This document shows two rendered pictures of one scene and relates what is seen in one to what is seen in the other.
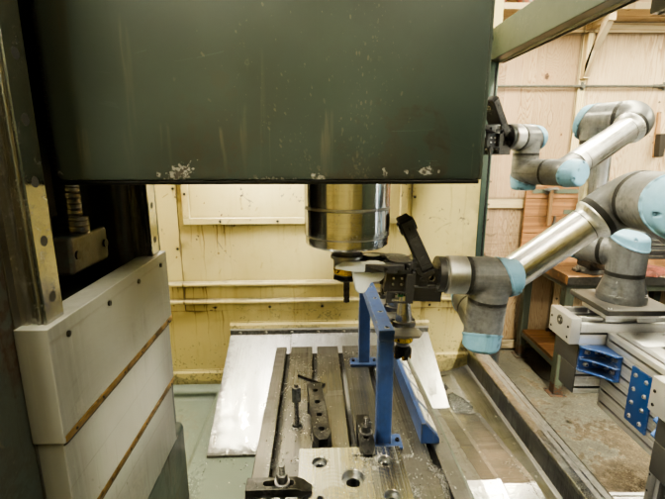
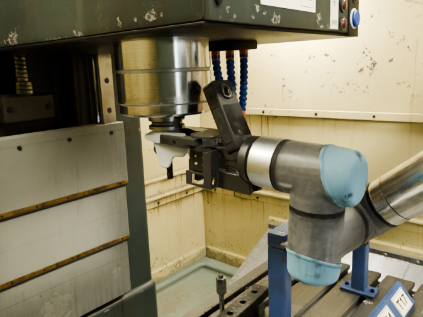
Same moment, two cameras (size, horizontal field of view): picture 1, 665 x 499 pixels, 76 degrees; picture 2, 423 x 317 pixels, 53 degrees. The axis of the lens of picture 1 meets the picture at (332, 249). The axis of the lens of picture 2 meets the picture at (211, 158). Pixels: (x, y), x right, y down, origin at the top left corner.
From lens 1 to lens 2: 0.67 m
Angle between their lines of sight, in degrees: 42
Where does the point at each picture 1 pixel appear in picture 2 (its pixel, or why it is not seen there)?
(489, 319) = (298, 231)
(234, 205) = (276, 95)
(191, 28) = not seen: outside the picture
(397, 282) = (200, 161)
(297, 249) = not seen: hidden behind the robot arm
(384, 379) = (274, 294)
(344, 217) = (123, 78)
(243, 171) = (38, 34)
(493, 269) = (301, 159)
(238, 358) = (264, 251)
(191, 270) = not seen: hidden behind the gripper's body
